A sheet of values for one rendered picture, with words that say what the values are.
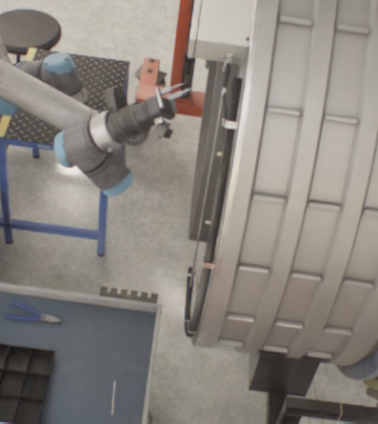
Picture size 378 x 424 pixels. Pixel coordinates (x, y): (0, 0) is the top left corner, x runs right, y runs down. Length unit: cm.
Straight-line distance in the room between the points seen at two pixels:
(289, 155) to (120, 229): 189
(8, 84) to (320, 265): 85
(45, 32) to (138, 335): 186
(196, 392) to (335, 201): 148
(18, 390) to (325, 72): 118
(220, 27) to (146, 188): 205
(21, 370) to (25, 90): 76
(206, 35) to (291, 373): 99
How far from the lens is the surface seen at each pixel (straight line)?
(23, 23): 380
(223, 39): 160
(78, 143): 187
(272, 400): 223
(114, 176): 194
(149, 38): 449
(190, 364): 302
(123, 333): 228
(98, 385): 219
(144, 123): 181
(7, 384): 219
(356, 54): 162
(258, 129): 156
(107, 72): 322
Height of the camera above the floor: 255
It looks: 46 degrees down
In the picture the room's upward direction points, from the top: 8 degrees clockwise
